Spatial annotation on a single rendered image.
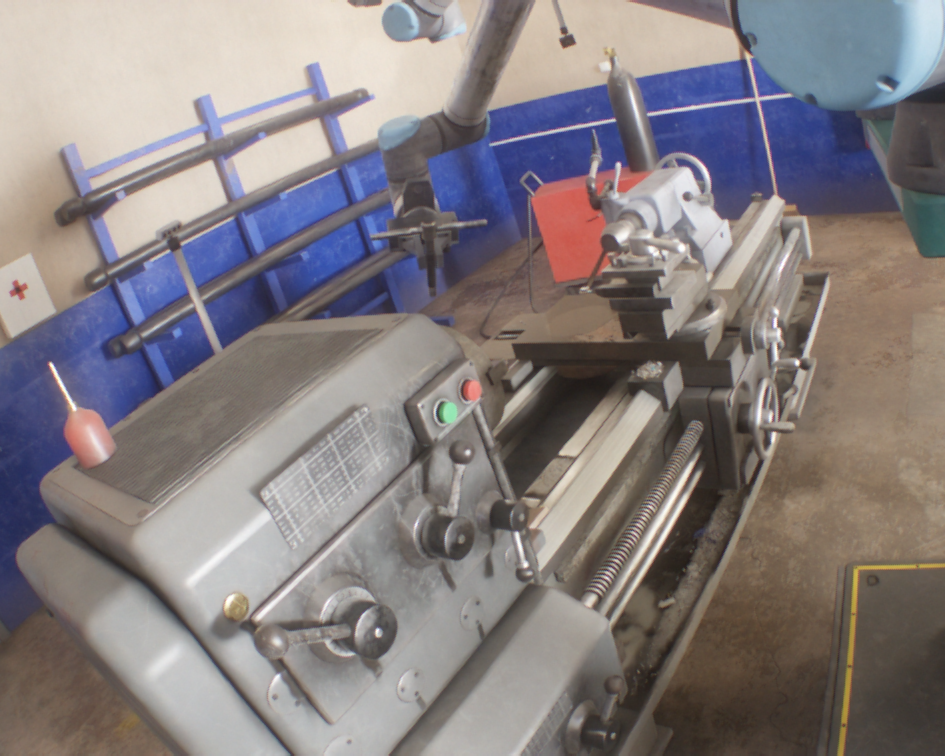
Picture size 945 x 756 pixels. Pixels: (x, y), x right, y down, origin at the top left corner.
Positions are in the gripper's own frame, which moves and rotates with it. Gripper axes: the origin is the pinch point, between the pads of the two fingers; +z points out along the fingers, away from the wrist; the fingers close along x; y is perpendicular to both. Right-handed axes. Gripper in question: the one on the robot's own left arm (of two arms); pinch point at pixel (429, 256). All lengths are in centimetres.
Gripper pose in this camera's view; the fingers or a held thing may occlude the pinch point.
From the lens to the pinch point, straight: 121.8
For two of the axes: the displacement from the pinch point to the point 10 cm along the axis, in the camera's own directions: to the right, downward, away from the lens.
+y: 0.1, 7.9, 6.1
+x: -9.8, 1.3, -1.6
